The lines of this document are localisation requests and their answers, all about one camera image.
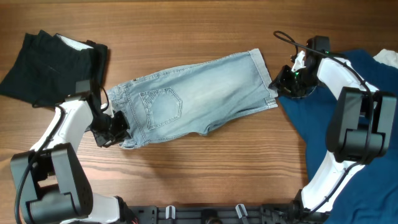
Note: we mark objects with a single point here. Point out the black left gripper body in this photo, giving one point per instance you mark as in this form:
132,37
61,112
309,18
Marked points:
109,129

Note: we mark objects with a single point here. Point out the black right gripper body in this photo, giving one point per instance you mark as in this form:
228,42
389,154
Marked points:
286,83

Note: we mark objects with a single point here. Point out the light blue denim shorts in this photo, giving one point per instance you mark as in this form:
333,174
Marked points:
196,98

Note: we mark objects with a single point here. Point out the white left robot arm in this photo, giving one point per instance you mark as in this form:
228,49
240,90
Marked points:
51,185

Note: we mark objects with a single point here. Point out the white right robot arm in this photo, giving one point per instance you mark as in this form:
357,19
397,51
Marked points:
358,131

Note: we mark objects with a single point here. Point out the folded black garment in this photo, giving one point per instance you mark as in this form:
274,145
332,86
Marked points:
48,67

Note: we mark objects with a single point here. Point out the white garment in pile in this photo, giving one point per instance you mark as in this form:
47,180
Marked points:
387,57

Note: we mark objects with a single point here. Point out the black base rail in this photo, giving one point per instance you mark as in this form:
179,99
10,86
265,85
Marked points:
237,214

